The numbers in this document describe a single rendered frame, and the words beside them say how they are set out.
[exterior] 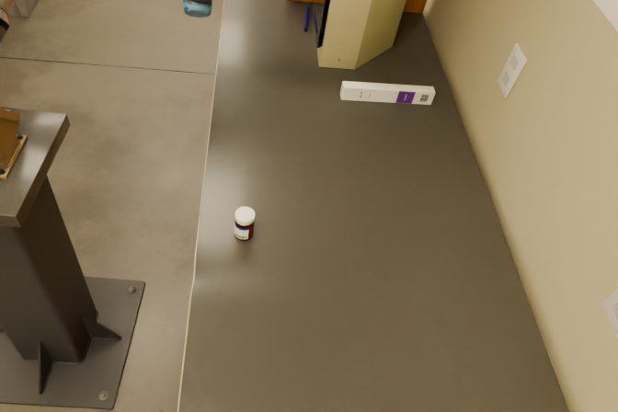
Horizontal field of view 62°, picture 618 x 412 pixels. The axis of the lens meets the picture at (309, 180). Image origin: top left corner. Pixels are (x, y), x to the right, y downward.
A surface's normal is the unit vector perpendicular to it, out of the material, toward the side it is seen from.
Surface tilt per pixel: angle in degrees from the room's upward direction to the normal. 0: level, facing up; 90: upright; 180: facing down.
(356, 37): 90
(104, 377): 0
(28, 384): 0
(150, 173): 0
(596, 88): 90
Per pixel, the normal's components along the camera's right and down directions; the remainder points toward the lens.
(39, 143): 0.14, -0.66
